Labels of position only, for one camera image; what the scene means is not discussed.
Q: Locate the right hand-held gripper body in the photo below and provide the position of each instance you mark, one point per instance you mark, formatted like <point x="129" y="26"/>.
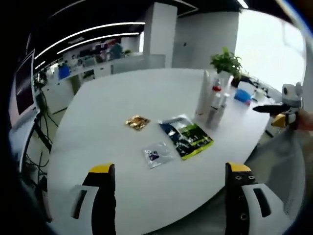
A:
<point x="292" y="96"/>

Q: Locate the black laptop stand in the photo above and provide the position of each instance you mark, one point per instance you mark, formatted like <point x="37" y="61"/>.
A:
<point x="36" y="137"/>

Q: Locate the blue white cup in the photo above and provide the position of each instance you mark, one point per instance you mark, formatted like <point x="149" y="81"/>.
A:
<point x="242" y="95"/>

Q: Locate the person's right hand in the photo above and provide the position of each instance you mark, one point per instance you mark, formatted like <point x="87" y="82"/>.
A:
<point x="306" y="121"/>

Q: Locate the white box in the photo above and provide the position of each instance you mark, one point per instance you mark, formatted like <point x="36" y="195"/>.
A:
<point x="247" y="85"/>

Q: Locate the glass partition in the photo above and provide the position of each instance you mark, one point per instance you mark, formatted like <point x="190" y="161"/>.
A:
<point x="139" y="63"/>

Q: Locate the small white skincare bottle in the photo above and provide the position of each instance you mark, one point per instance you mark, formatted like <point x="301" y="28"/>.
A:
<point x="225" y="107"/>
<point x="213" y="115"/>

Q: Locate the clear plastic sachet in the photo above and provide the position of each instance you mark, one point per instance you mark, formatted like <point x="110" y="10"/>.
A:
<point x="157" y="155"/>

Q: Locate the grey office chair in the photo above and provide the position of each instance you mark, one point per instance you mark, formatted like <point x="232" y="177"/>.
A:
<point x="281" y="166"/>

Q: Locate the ceiling light strip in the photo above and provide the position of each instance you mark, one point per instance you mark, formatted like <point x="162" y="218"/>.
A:
<point x="93" y="30"/>
<point x="102" y="40"/>
<point x="241" y="3"/>

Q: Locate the green potted plant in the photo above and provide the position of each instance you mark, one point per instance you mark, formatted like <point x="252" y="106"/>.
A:
<point x="226" y="61"/>

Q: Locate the large white skincare tube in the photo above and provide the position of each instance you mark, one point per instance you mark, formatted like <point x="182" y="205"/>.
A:
<point x="203" y="98"/>

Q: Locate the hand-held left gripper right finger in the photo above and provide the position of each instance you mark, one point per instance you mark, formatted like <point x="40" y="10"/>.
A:
<point x="236" y="203"/>

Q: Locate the gold skincare sachet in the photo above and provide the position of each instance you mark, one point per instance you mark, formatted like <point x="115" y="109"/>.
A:
<point x="137" y="122"/>

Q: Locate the white laptop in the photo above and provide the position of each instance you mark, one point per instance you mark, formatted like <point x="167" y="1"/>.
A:
<point x="23" y="93"/>

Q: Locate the white office cabinet row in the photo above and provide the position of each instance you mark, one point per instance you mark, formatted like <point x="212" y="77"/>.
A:
<point x="61" y="95"/>

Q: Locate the green black skincare sachet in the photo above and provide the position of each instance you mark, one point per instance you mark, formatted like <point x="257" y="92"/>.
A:
<point x="188" y="139"/>

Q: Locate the dark red pot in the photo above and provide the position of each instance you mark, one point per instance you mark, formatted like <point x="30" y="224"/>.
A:
<point x="236" y="80"/>

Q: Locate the blue bin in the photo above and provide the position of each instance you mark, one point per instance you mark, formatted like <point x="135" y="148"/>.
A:
<point x="64" y="73"/>

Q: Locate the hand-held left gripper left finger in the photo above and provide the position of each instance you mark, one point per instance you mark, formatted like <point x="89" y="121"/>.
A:
<point x="105" y="203"/>

